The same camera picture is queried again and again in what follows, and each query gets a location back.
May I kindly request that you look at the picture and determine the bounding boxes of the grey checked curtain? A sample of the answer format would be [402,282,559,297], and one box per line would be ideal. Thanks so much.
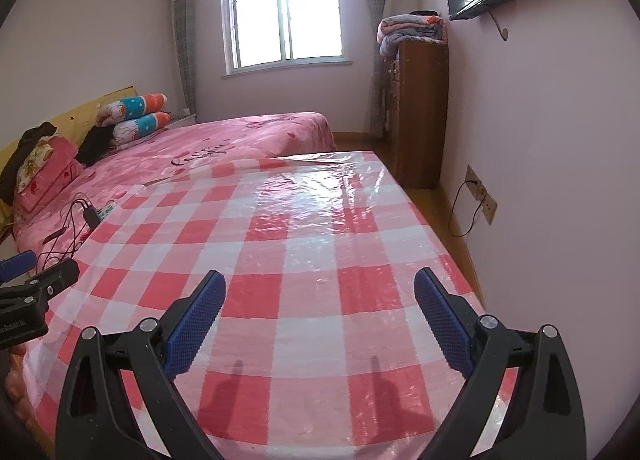
[354,0,402,138]

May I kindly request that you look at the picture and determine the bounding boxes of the pink heart pillow stack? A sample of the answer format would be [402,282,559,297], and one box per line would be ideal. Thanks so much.
[13,136,84,218]

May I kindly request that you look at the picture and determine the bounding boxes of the floral small pillow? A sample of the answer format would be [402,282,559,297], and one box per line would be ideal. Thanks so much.
[14,139,54,193]

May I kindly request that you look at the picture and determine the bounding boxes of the pink bed with bedspread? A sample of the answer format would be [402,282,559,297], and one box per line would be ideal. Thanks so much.
[13,112,336,259]

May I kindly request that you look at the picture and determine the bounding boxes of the lower cartoon bolster pillow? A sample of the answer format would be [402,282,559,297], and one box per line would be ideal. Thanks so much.
[113,112,171,147]

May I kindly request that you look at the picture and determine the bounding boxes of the yellow wooden headboard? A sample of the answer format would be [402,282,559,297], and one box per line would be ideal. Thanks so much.
[1,86,137,167]

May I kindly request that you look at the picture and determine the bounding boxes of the wall socket with cable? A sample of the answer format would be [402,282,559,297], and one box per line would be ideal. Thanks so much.
[447,165,498,239]

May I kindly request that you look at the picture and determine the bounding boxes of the black garment on bed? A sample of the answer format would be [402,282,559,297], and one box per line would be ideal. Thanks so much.
[75,125,115,167]

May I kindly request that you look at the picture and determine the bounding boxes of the dark brown garment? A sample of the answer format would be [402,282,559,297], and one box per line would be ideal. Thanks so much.
[0,122,58,206]

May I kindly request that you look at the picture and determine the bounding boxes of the bedroom window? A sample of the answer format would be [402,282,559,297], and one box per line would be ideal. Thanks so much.
[221,0,346,75]

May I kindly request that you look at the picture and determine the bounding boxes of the brown wooden dresser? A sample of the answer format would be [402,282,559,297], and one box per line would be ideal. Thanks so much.
[387,40,449,189]

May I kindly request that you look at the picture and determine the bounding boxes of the black charging cables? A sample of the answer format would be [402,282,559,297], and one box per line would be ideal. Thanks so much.
[37,193,97,266]

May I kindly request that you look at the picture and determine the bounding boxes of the person's left hand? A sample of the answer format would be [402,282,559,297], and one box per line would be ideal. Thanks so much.
[3,344,34,424]

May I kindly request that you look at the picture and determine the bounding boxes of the red checked plastic tablecloth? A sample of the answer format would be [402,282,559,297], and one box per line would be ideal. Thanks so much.
[25,153,473,459]

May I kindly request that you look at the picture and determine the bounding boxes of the white power strip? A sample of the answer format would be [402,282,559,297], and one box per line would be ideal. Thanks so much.
[98,202,116,220]

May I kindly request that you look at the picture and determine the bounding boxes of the folded blankets pile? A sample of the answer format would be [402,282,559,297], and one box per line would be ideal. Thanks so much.
[376,14,448,60]

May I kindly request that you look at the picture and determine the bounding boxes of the black power adapter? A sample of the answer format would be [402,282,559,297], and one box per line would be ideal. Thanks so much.
[82,205,102,231]

